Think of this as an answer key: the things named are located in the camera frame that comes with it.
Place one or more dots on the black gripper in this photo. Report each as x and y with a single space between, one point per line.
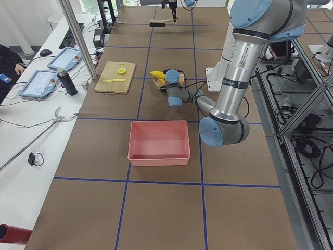
173 7

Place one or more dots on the beige hand brush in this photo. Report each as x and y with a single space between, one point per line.
159 22

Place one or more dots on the yellow toy corn cob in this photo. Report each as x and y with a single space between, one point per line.
158 74

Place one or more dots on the beige plastic dustpan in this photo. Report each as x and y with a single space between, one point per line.
160 84

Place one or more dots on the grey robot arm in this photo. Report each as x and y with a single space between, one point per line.
256 24

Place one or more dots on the pink plastic bin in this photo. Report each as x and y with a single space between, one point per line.
159 143

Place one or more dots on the bamboo cutting board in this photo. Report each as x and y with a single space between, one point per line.
115 78

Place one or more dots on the yellow plastic knife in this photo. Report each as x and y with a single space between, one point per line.
114 80

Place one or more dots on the black keyboard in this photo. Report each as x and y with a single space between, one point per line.
68 40

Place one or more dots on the blue teach pendant far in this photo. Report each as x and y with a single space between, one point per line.
67 59

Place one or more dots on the blue teach pendant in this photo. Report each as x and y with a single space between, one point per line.
40 84
67 59

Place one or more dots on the black water bottle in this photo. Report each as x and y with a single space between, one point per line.
66 81

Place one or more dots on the black computer mouse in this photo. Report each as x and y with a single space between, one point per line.
45 52

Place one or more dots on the blue teach pendant near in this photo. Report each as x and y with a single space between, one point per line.
40 84

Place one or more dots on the metal reacher grabber tool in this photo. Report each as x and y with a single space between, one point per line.
57 119

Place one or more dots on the red cylinder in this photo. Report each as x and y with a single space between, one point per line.
14 235

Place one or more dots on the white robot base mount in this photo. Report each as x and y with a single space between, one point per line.
214 78

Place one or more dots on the aluminium frame post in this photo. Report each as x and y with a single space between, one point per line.
74 27

